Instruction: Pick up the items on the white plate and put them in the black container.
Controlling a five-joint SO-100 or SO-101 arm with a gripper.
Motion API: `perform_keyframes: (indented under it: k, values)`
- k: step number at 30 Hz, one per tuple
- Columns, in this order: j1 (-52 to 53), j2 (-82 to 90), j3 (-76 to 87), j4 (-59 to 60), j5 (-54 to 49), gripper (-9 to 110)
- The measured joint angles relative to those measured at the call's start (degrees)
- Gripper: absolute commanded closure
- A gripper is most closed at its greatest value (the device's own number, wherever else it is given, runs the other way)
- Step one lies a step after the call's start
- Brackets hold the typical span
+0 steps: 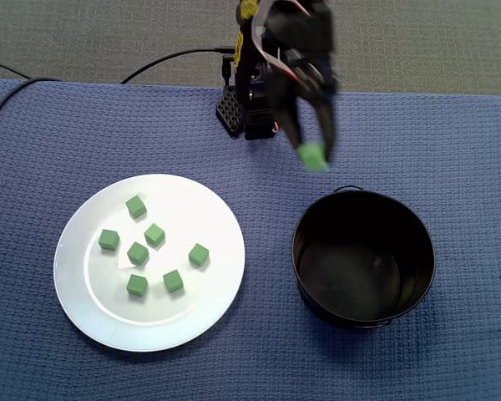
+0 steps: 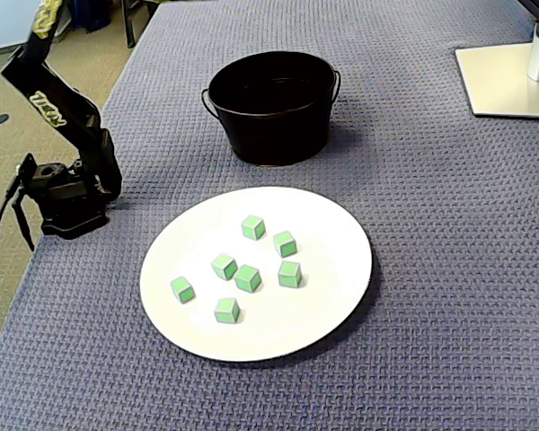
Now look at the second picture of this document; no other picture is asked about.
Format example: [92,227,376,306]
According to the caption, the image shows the green cube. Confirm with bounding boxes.
[214,297,242,324]
[210,252,239,282]
[241,215,267,242]
[169,276,197,305]
[277,260,303,289]
[234,264,263,294]
[272,230,297,259]

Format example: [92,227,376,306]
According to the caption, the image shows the white round plate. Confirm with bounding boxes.
[138,185,374,364]

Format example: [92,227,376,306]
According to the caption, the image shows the black metal bucket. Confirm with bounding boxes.
[200,50,342,167]

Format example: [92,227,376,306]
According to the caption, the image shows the dark furniture legs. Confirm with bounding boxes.
[119,0,163,49]

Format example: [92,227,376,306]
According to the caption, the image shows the white monitor stand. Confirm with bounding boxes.
[454,20,539,120]

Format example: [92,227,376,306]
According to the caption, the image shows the short black base cable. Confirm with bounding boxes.
[11,197,36,252]

